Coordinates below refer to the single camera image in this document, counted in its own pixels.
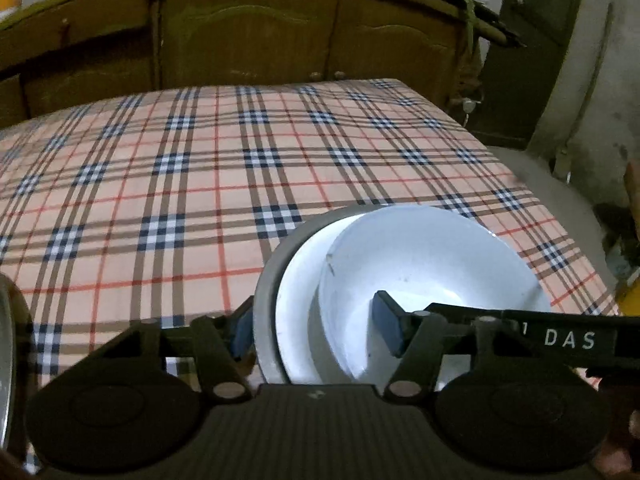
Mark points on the small white hanging plug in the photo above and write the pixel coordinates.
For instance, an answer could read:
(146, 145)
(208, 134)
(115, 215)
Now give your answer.
(470, 106)

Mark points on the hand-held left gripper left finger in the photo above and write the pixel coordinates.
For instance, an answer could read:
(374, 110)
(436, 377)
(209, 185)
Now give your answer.
(242, 327)

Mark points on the person's right hand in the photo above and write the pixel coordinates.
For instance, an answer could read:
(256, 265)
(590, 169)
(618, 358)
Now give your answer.
(625, 440)

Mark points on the large white bowl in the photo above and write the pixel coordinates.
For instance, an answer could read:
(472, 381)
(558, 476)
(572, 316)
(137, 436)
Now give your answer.
(300, 310)

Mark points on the plaid tablecloth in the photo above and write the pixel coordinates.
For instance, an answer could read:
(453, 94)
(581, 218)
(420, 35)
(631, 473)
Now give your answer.
(200, 185)

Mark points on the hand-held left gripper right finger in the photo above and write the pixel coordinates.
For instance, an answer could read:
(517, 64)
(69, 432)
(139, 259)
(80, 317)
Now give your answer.
(390, 325)

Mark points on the steel bowl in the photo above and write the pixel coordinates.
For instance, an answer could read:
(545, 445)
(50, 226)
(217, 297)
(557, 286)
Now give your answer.
(265, 310)

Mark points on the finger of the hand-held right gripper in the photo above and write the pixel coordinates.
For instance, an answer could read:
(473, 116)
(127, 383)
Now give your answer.
(465, 311)

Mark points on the small white bowl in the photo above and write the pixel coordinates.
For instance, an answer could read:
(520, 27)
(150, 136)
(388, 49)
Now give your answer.
(425, 260)

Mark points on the large steel plate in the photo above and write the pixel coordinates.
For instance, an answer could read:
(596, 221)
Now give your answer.
(5, 360)

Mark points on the brown wooden cabinet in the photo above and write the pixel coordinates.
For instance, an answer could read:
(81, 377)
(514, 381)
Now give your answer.
(250, 35)

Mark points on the yellow object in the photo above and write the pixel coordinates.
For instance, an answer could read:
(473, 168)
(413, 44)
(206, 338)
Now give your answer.
(631, 290)

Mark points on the dark green door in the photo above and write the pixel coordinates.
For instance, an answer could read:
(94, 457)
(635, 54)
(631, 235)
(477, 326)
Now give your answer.
(525, 60)

